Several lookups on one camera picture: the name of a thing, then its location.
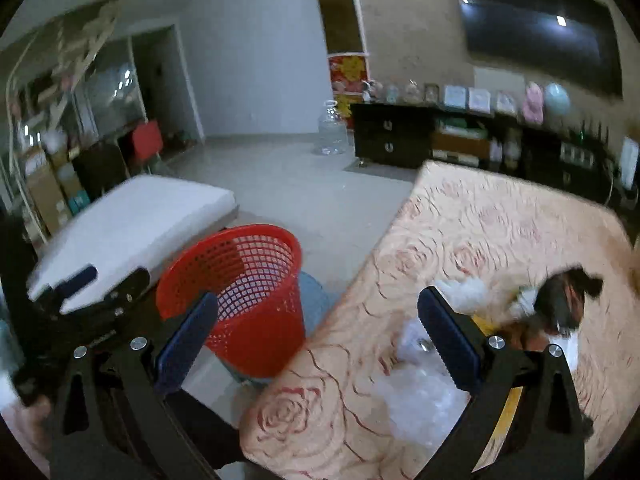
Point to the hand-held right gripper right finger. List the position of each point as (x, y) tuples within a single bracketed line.
[(447, 340)]

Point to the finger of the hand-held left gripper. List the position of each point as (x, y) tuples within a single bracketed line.
[(131, 287), (77, 281)]

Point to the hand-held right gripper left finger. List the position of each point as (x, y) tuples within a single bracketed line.
[(190, 340)]

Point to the red plastic mesh basket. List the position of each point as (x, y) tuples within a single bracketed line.
[(260, 330)]

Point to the brown paper bag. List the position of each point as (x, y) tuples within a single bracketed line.
[(527, 340)]

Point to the person's left hand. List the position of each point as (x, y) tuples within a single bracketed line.
[(30, 422)]

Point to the crumpled white tissue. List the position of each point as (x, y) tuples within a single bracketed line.
[(470, 292)]

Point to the white seat cushion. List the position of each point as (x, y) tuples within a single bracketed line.
[(130, 230)]

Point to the yellow wrapper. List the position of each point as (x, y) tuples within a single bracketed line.
[(512, 405)]

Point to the cardboard box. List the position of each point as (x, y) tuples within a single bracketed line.
[(45, 195)]

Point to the white paper scrap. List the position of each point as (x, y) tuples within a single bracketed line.
[(565, 357)]

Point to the black plastic bag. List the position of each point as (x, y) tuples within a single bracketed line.
[(570, 297)]

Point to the red chair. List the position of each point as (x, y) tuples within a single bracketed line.
[(147, 141)]

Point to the brown wooden box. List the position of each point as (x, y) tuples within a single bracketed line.
[(460, 147)]

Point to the small white bottle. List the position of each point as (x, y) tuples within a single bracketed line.
[(495, 151)]

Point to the cream tin can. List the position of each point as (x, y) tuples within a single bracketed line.
[(513, 149)]

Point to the dark tv cabinet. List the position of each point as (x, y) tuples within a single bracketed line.
[(395, 135)]

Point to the green book stack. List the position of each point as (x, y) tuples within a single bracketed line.
[(460, 125)]

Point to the white socket panel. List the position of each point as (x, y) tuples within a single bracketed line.
[(576, 154)]

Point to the clear plastic jug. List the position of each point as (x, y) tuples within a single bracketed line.
[(330, 130)]

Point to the black router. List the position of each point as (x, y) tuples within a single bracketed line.
[(592, 135)]

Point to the glass snow globe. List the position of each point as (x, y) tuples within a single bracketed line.
[(411, 91)]

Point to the pink plush toy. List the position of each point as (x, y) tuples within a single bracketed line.
[(532, 102)]

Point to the light blue ornament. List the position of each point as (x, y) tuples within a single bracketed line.
[(391, 93)]

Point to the white box device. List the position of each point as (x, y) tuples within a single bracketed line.
[(630, 160)]

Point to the small white toy figure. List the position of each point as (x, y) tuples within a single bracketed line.
[(369, 90)]

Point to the light blue globe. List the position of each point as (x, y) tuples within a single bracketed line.
[(556, 100)]

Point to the white board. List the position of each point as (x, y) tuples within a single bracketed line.
[(495, 80)]

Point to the red festive poster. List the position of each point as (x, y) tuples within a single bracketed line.
[(347, 80)]

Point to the black television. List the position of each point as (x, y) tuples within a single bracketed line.
[(540, 25)]

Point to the small dark photo frame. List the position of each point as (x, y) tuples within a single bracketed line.
[(431, 93)]

